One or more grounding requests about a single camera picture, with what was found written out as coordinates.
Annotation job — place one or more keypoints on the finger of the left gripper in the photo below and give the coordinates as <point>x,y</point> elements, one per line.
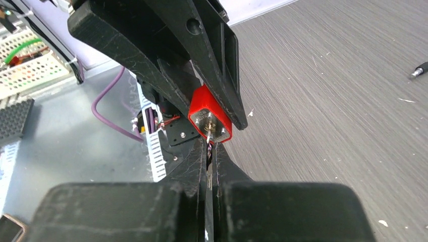
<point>132,34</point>
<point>212,46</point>

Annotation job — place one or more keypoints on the white perforated basket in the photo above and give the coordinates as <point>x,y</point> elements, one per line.
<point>27,62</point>

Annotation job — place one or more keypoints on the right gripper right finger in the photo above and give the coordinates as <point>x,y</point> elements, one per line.
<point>248,210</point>

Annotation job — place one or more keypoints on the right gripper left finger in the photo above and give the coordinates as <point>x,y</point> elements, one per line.
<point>169,210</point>

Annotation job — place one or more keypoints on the red cable padlock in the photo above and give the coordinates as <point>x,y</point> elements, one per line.
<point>208,117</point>

